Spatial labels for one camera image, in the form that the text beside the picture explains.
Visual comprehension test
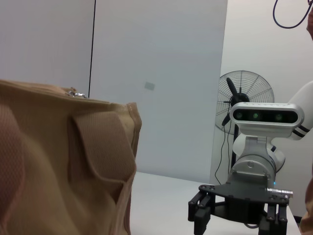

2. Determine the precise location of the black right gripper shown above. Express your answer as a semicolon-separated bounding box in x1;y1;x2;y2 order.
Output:
187;171;290;235

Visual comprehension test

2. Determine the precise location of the khaki fabric food bag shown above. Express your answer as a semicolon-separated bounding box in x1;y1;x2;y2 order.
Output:
0;79;143;235

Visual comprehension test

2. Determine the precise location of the silver metal zipper pull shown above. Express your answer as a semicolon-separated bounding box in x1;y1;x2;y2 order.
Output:
67;87;86;98

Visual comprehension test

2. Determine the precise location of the right gripper cable with connector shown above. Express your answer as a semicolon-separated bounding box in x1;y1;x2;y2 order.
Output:
266;187;296;196

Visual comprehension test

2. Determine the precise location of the black fan power cord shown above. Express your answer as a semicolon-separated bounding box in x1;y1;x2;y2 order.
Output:
214;119;233;186

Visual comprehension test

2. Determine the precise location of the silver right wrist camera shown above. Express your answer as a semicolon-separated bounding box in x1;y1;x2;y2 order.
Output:
229;102;305;138

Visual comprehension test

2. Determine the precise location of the black standing pedestal fan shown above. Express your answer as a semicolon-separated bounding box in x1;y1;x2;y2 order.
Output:
214;70;275;172

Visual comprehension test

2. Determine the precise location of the dark blue hanging cable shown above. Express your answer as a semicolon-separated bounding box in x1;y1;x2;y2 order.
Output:
273;0;311;29

